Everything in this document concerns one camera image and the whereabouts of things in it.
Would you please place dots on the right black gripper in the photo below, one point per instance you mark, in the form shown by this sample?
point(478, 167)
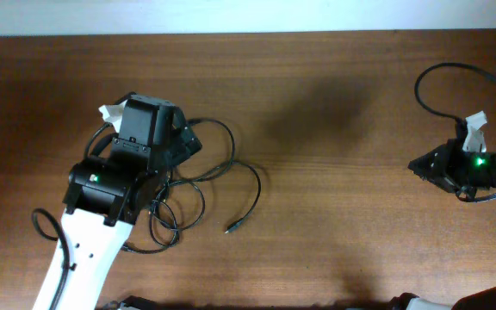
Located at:
point(439, 164)

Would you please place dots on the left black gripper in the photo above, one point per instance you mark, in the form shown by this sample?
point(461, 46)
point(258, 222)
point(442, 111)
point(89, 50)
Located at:
point(181, 148)

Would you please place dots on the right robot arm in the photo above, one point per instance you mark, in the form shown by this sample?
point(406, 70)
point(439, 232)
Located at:
point(485, 299)

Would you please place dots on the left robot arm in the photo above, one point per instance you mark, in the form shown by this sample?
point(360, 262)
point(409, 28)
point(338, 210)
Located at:
point(117, 177)

